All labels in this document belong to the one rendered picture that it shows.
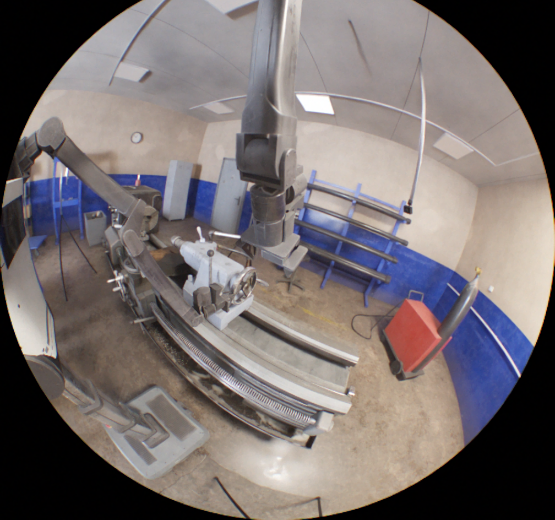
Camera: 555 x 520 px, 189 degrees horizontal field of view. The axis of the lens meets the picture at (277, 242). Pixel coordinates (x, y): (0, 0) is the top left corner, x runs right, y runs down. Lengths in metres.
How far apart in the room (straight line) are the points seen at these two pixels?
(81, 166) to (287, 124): 0.47
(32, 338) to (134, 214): 0.39
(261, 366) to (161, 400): 0.85
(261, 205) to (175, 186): 5.13
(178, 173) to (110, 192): 4.86
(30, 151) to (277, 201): 0.63
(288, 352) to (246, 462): 1.04
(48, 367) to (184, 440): 1.05
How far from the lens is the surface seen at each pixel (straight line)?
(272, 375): 0.87
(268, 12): 0.29
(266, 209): 0.26
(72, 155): 0.54
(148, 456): 1.43
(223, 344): 0.92
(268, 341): 1.13
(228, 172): 4.99
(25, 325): 0.40
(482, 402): 3.26
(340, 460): 1.87
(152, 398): 1.45
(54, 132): 0.55
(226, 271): 0.86
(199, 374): 1.32
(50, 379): 0.48
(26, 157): 0.60
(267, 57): 0.24
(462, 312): 2.26
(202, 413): 1.64
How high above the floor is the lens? 1.61
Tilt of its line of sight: 18 degrees down
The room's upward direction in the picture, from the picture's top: 16 degrees clockwise
